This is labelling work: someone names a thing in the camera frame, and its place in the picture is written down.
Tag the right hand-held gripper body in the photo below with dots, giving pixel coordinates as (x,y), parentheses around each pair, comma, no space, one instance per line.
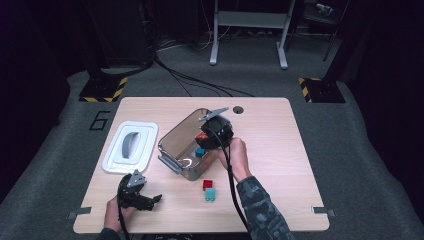
(220,131)

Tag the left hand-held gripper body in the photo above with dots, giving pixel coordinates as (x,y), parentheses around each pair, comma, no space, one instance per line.
(128,193)

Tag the blue sloped toy brick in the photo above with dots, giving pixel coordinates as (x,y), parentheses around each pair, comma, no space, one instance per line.
(200,152)

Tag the red toy brick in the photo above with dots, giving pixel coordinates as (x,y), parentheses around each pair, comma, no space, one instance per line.
(207,184)
(201,136)

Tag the clear plastic storage box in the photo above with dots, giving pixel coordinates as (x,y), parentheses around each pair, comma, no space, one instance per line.
(180,140)

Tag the light blue toy brick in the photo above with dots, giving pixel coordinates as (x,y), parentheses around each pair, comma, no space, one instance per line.
(210,194)

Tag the person's left hand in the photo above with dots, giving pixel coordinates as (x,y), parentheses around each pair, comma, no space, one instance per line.
(112,216)

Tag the person's right hand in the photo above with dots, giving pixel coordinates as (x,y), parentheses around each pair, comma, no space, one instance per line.
(239,158)

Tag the grey tape strip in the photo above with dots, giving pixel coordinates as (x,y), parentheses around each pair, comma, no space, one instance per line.
(323,211)
(80,212)

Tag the black hazard-striped stand base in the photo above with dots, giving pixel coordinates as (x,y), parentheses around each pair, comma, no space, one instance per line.
(325,91)
(100,88)

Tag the black cabinet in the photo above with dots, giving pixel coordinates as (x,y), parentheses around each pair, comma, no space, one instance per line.
(123,33)

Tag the thin black tripod leg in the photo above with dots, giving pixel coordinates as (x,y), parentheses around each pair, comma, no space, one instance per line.
(335,35)

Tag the small grey device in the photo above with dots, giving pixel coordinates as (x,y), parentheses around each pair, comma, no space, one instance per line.
(324,8)

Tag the white metal stand frame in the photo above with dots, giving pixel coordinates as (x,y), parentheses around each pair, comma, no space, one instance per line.
(248,19)

